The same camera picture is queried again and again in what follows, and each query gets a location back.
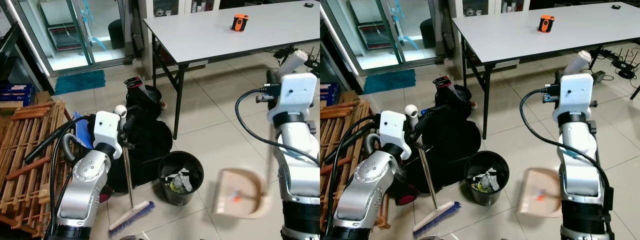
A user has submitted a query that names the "broom with purple bristles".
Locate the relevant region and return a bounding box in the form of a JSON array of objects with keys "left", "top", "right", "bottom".
[
  {"left": 108, "top": 104, "right": 156, "bottom": 232},
  {"left": 404, "top": 104, "right": 461, "bottom": 238}
]

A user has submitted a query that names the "beige long-handled dustpan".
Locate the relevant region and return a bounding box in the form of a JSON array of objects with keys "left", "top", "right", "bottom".
[
  {"left": 212, "top": 49, "right": 309, "bottom": 220},
  {"left": 516, "top": 50, "right": 594, "bottom": 219}
]

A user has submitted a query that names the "teal floor mat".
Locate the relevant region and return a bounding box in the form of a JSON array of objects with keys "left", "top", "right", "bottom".
[
  {"left": 54, "top": 69, "right": 107, "bottom": 96},
  {"left": 363, "top": 69, "right": 417, "bottom": 95}
]

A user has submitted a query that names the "black bag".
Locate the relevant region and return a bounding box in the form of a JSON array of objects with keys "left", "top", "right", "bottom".
[
  {"left": 400, "top": 85, "right": 482, "bottom": 197},
  {"left": 106, "top": 85, "right": 174, "bottom": 194}
]

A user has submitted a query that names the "black router with antennas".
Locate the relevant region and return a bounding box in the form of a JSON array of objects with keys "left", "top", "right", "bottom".
[
  {"left": 612, "top": 47, "right": 639, "bottom": 81},
  {"left": 302, "top": 54, "right": 321, "bottom": 71}
]

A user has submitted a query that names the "red and black pouch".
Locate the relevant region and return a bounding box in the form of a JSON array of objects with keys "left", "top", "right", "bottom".
[
  {"left": 124, "top": 76, "right": 146, "bottom": 91},
  {"left": 432, "top": 76, "right": 454, "bottom": 91}
]

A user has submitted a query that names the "orange and black device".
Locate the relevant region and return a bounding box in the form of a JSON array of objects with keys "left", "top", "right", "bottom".
[
  {"left": 231, "top": 14, "right": 250, "bottom": 33},
  {"left": 538, "top": 15, "right": 556, "bottom": 34}
]

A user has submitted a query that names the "blue cardboard box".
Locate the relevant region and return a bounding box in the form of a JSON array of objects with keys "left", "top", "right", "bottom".
[
  {"left": 320, "top": 83, "right": 337, "bottom": 107},
  {"left": 0, "top": 83, "right": 36, "bottom": 107}
]

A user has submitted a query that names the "white crumpled trash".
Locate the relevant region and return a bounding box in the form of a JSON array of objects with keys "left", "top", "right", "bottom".
[
  {"left": 472, "top": 169, "right": 500, "bottom": 193},
  {"left": 166, "top": 169, "right": 194, "bottom": 193}
]

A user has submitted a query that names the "black round trash bin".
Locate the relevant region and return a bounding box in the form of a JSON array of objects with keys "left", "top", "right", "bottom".
[
  {"left": 158, "top": 151, "right": 205, "bottom": 207},
  {"left": 464, "top": 151, "right": 510, "bottom": 207}
]

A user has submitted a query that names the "white folding table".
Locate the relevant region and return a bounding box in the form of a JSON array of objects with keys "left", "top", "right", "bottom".
[
  {"left": 452, "top": 0, "right": 640, "bottom": 141},
  {"left": 143, "top": 0, "right": 321, "bottom": 141}
]

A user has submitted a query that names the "black vacuum wand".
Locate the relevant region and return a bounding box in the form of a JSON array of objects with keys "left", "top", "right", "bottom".
[
  {"left": 326, "top": 116, "right": 382, "bottom": 164},
  {"left": 24, "top": 116, "right": 90, "bottom": 164}
]

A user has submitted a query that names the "glass sliding door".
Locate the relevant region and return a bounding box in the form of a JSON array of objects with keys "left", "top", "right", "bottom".
[
  {"left": 9, "top": 0, "right": 137, "bottom": 77},
  {"left": 320, "top": 0, "right": 447, "bottom": 77}
]

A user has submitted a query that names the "wooden slatted rack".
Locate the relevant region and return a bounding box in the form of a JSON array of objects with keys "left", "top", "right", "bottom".
[
  {"left": 320, "top": 100, "right": 374, "bottom": 232},
  {"left": 0, "top": 100, "right": 77, "bottom": 238}
]

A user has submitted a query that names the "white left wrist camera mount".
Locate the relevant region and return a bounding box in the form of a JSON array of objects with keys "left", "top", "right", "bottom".
[
  {"left": 379, "top": 111, "right": 412, "bottom": 161},
  {"left": 93, "top": 111, "right": 124, "bottom": 160}
]

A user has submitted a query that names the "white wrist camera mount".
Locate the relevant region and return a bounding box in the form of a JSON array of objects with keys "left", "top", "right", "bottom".
[
  {"left": 542, "top": 73, "right": 595, "bottom": 126},
  {"left": 379, "top": 111, "right": 412, "bottom": 161},
  {"left": 256, "top": 73, "right": 319, "bottom": 126},
  {"left": 93, "top": 111, "right": 124, "bottom": 160}
]

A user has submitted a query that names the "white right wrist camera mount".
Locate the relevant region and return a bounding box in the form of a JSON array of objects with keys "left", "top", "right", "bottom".
[
  {"left": 256, "top": 73, "right": 319, "bottom": 126},
  {"left": 542, "top": 73, "right": 595, "bottom": 126}
]

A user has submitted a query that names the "grey ribbed vacuum hose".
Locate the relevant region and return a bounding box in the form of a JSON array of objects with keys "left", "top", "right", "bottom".
[
  {"left": 62, "top": 132, "right": 80, "bottom": 162},
  {"left": 365, "top": 132, "right": 382, "bottom": 157}
]

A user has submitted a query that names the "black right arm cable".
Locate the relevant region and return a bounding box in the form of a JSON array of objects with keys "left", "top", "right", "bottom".
[
  {"left": 234, "top": 88, "right": 321, "bottom": 167},
  {"left": 519, "top": 88, "right": 610, "bottom": 201}
]

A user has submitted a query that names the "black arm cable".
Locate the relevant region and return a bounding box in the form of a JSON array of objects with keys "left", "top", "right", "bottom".
[
  {"left": 49, "top": 115, "right": 97, "bottom": 237},
  {"left": 519, "top": 88, "right": 610, "bottom": 201},
  {"left": 234, "top": 88, "right": 321, "bottom": 167},
  {"left": 325, "top": 116, "right": 382, "bottom": 236}
]

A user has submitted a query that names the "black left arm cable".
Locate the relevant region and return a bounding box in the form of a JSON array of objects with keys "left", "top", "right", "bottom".
[
  {"left": 325, "top": 116, "right": 382, "bottom": 236},
  {"left": 49, "top": 115, "right": 97, "bottom": 237}
]

